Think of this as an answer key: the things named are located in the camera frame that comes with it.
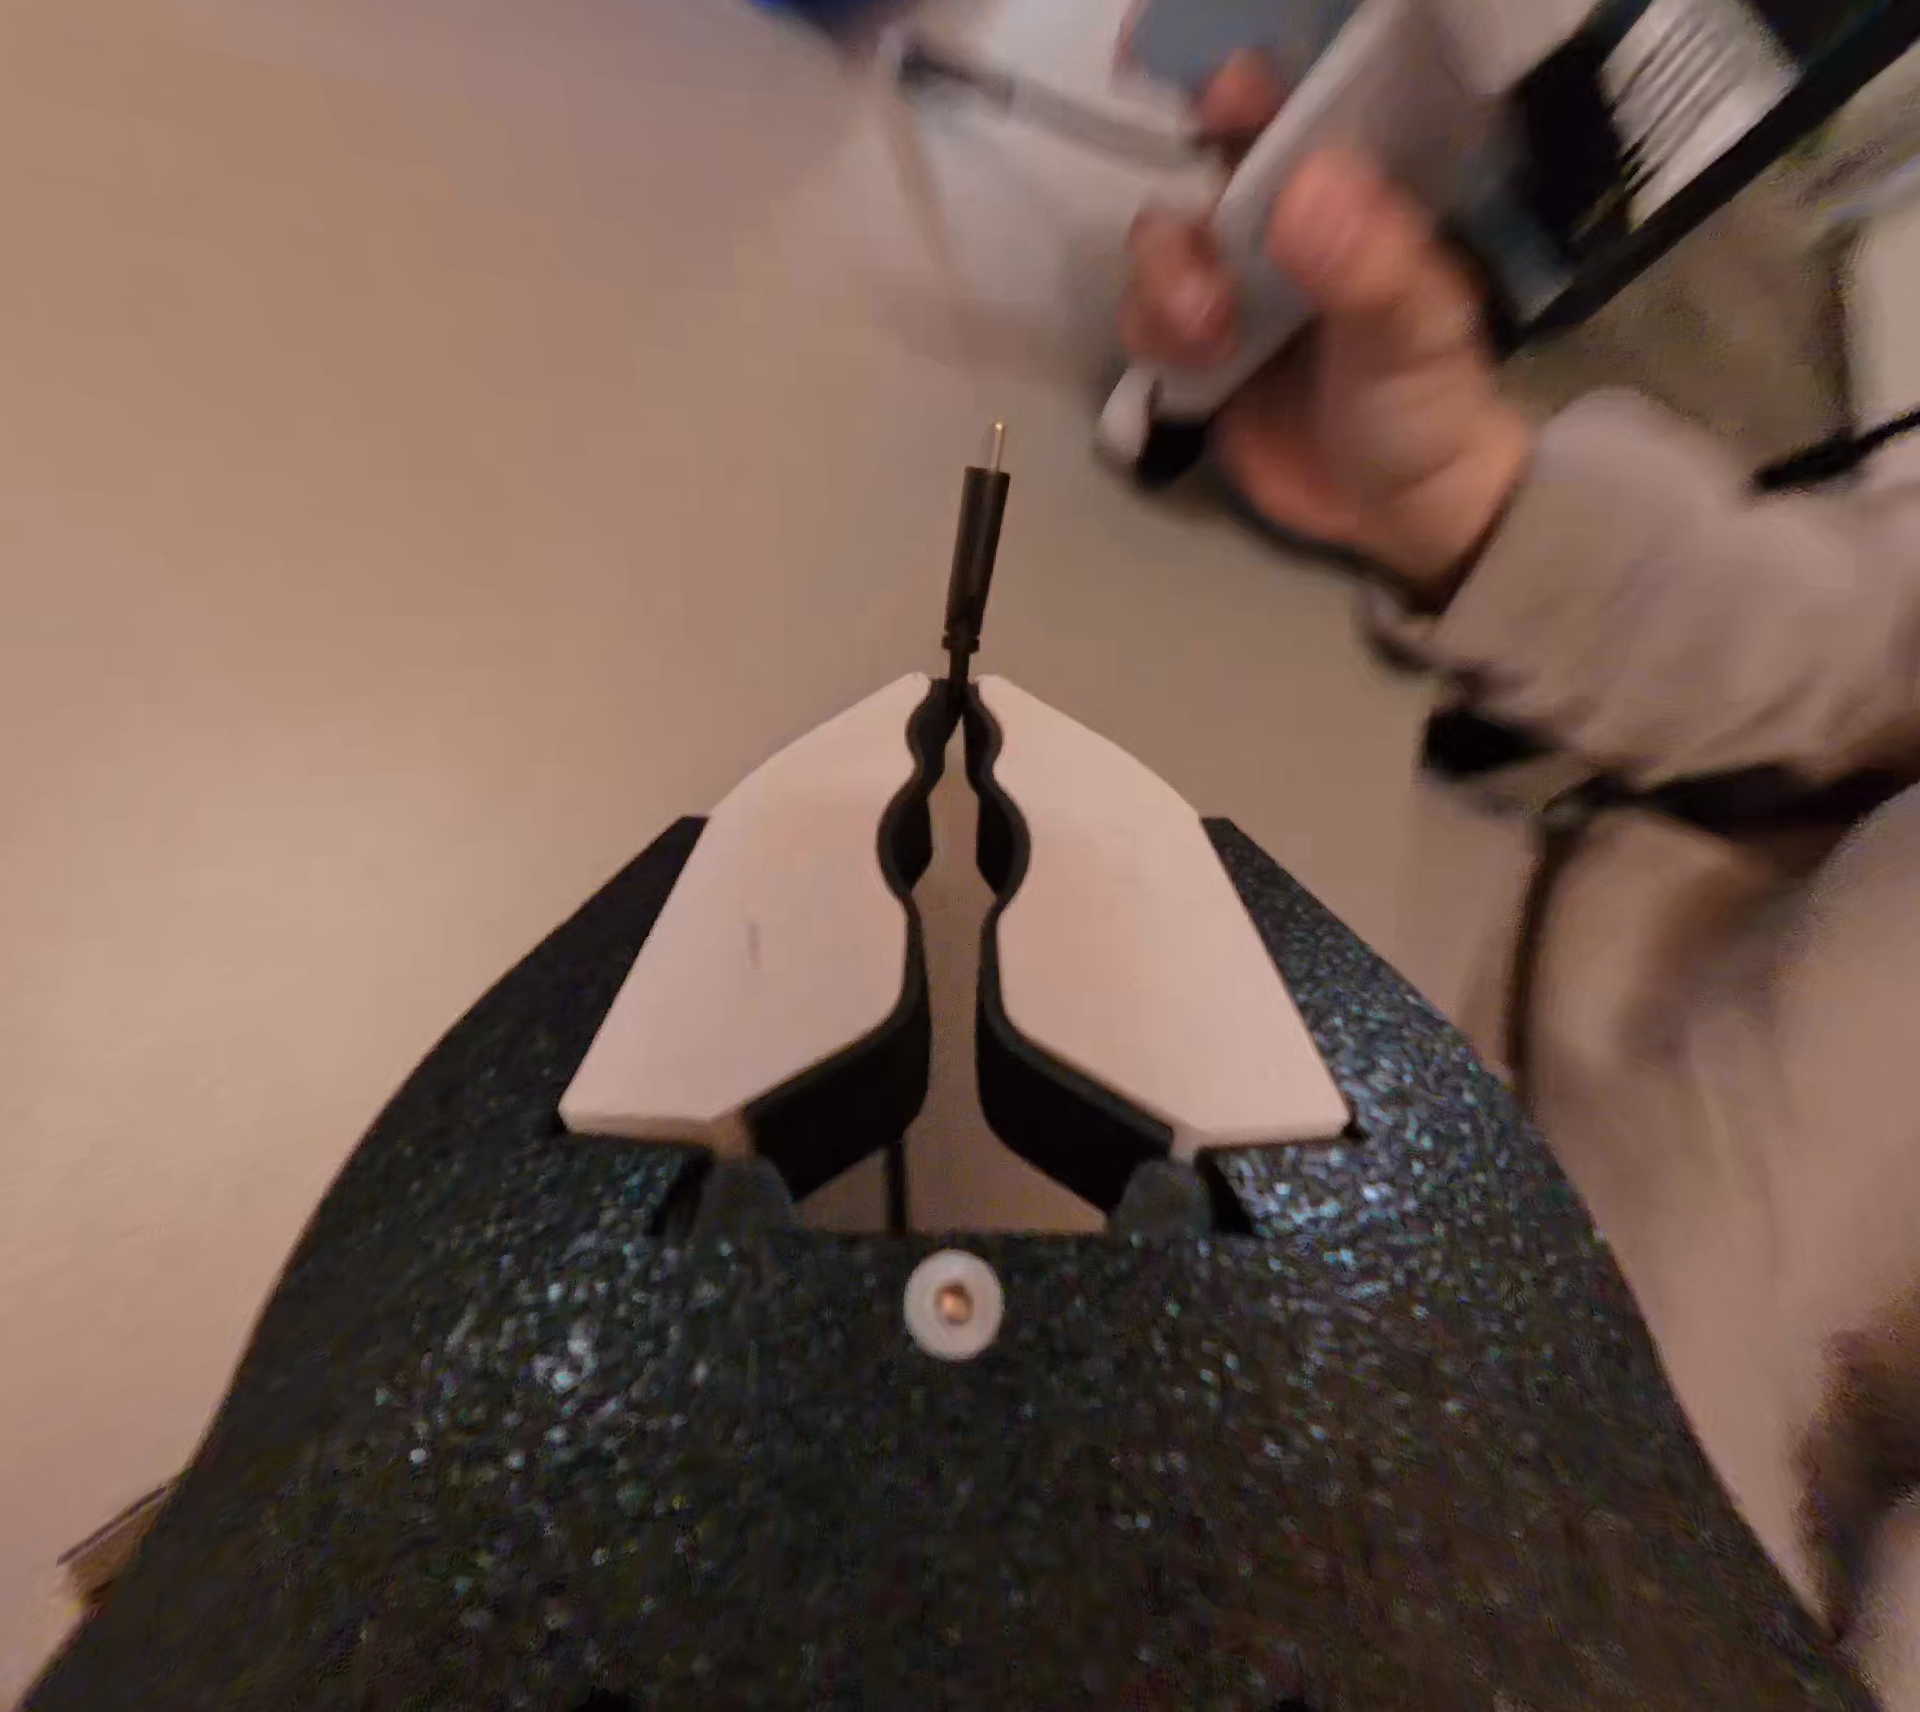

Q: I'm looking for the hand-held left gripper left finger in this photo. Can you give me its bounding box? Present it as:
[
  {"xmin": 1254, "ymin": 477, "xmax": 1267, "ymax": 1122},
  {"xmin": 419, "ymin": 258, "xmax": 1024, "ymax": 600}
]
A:
[{"xmin": 557, "ymin": 670, "xmax": 961, "ymax": 1203}]

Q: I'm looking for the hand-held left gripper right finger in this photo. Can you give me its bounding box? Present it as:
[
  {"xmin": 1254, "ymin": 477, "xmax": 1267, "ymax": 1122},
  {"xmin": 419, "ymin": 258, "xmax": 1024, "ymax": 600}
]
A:
[{"xmin": 960, "ymin": 670, "xmax": 1356, "ymax": 1212}]

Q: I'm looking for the black charging cable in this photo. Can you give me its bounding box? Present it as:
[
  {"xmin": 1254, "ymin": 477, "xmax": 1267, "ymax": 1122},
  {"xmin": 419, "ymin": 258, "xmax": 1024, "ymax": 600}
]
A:
[{"xmin": 883, "ymin": 421, "xmax": 1014, "ymax": 1234}]

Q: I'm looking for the beige desk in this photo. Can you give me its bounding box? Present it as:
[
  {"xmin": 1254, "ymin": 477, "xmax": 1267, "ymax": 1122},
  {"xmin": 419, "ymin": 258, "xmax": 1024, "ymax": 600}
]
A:
[{"xmin": 0, "ymin": 0, "xmax": 1532, "ymax": 1653}]

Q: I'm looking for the person's right hand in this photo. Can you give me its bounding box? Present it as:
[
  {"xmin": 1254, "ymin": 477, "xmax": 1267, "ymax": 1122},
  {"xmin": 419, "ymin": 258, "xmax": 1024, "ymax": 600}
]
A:
[{"xmin": 1115, "ymin": 50, "xmax": 1535, "ymax": 596}]

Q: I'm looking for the thin grey rod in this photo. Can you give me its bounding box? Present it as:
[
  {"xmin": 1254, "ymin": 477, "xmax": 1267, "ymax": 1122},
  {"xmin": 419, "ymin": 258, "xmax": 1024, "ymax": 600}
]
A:
[{"xmin": 899, "ymin": 38, "xmax": 1223, "ymax": 162}]

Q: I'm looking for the person's leg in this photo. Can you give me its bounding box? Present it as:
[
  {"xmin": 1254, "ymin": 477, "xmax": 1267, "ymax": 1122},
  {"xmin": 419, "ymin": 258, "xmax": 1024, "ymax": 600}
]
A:
[{"xmin": 1499, "ymin": 825, "xmax": 1920, "ymax": 1712}]

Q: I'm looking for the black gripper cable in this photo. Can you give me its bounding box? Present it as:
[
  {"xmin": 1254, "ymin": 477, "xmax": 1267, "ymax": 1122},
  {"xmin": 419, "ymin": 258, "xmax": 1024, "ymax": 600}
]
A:
[{"xmin": 1415, "ymin": 705, "xmax": 1920, "ymax": 1113}]

